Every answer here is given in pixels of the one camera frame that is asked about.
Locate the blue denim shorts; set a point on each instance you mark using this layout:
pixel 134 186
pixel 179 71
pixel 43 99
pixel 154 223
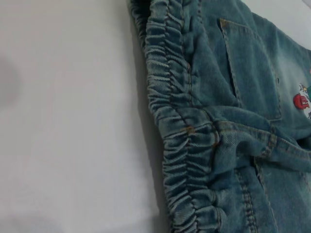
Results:
pixel 230 121

